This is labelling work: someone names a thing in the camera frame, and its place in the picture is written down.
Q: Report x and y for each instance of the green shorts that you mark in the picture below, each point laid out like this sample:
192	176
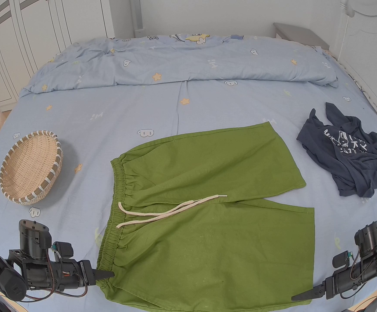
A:
208	232

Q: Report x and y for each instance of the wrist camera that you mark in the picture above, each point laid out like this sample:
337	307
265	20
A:
64	250
341	259

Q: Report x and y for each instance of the grey vertical wall duct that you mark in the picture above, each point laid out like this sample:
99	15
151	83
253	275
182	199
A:
135	5

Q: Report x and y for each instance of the bed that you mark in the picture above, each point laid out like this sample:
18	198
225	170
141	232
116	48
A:
208	109

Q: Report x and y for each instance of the pale blue quilt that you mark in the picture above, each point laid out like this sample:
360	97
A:
175	60

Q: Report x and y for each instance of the dark blue printed T-shirt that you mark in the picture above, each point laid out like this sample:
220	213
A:
318	145

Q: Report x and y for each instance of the grey bedside table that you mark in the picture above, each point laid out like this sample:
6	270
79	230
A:
299	32

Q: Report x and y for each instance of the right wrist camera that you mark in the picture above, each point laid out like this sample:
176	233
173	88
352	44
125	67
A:
341	259

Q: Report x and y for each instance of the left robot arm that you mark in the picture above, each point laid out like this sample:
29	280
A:
32	239

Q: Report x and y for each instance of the white wardrobe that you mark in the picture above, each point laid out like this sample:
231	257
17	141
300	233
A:
29	28

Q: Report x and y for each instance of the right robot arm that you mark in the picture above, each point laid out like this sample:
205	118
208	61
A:
369	239

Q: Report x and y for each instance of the round woven basket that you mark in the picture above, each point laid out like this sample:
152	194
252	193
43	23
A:
29	167

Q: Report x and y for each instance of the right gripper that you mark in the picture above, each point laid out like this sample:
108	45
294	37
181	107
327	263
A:
346	283

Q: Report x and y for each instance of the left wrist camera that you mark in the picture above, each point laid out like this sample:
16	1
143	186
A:
64	250

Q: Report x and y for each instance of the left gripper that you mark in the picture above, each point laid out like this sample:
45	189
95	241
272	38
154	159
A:
68	275

